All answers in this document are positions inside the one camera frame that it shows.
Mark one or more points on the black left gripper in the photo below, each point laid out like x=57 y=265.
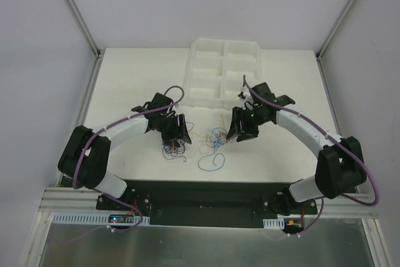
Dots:
x=176 y=128

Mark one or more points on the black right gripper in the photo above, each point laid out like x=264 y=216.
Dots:
x=242 y=120

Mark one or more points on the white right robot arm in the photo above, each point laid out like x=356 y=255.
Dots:
x=338 y=159

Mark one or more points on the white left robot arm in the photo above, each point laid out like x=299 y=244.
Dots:
x=85 y=157

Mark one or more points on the white plastic compartment tray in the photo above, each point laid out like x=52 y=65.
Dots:
x=214 y=72

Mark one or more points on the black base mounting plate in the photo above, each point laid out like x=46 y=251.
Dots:
x=209 y=217

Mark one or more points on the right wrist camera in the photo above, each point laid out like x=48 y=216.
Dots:
x=242 y=96

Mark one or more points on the right white cable duct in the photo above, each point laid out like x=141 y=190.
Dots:
x=277 y=223

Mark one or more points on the white cable duct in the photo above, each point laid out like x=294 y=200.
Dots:
x=277 y=223
x=99 y=219

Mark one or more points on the aluminium front rail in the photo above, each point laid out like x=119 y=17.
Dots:
x=148 y=201

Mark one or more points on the left white cable duct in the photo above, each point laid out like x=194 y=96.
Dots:
x=99 y=219

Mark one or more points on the left aluminium frame post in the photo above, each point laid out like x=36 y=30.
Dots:
x=82 y=26

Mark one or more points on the aluminium frame post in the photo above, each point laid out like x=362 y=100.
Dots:
x=339 y=22
x=82 y=26

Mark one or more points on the right aluminium frame post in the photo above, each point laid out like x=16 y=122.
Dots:
x=339 y=22

